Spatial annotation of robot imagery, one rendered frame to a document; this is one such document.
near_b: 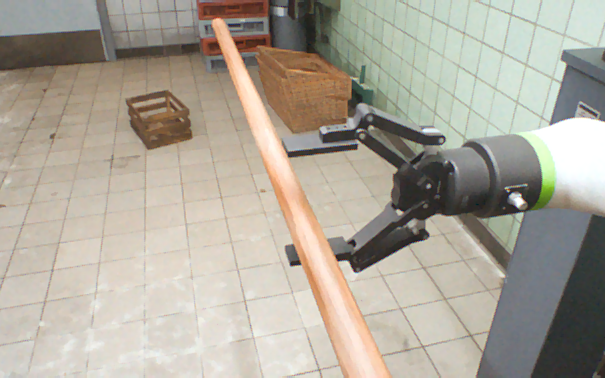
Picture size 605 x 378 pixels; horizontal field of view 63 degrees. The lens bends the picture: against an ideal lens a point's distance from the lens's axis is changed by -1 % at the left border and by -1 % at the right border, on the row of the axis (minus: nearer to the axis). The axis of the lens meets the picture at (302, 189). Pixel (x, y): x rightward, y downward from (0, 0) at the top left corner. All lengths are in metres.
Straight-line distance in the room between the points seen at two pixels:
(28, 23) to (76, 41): 0.40
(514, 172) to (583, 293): 0.68
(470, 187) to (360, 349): 0.25
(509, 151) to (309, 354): 1.45
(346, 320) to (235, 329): 1.64
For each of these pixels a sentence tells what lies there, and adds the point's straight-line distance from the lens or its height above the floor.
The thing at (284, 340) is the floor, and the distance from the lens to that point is 1.96.
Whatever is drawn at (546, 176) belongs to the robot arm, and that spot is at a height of 1.21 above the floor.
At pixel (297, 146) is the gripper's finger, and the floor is 1.26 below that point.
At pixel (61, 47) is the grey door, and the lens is 5.18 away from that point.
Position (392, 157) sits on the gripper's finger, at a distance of 0.52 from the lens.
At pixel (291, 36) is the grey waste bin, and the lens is 4.66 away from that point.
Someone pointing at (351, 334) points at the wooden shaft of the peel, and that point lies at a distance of 0.37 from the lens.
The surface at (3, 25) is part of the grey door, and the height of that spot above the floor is 0.39.
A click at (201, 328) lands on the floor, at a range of 2.03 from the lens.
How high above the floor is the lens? 1.48
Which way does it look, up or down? 32 degrees down
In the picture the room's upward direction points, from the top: straight up
